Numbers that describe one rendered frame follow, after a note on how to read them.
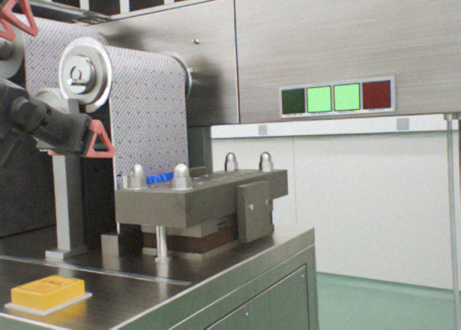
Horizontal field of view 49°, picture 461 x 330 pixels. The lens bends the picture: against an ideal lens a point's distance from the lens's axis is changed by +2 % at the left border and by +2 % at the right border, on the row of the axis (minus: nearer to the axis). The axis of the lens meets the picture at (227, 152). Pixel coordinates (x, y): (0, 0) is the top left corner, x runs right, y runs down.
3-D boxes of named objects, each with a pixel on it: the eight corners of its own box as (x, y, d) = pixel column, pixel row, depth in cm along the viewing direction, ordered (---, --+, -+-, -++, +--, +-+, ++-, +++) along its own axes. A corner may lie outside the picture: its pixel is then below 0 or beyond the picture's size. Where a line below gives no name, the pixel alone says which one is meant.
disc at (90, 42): (60, 112, 103) (56, 39, 102) (62, 112, 104) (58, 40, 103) (112, 112, 95) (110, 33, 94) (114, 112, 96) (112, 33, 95)
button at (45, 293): (11, 305, 71) (9, 288, 71) (53, 289, 77) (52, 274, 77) (44, 313, 68) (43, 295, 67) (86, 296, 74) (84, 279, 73)
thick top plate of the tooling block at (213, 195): (115, 222, 92) (114, 189, 91) (230, 192, 125) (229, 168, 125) (186, 228, 83) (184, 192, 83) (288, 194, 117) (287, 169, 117)
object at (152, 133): (114, 193, 97) (109, 97, 96) (187, 179, 117) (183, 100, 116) (116, 193, 97) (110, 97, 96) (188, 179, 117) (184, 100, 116)
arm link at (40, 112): (19, 87, 75) (2, 79, 79) (-6, 127, 74) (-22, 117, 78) (57, 108, 80) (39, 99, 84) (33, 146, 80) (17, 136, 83)
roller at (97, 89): (61, 104, 102) (59, 46, 101) (147, 106, 123) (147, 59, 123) (103, 104, 96) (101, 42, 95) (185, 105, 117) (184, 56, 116)
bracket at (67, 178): (43, 258, 98) (33, 99, 96) (71, 250, 103) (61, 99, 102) (61, 260, 95) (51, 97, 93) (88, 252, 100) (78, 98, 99)
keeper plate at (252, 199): (238, 242, 97) (235, 186, 97) (262, 231, 106) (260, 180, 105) (249, 243, 96) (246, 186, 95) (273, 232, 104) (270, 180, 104)
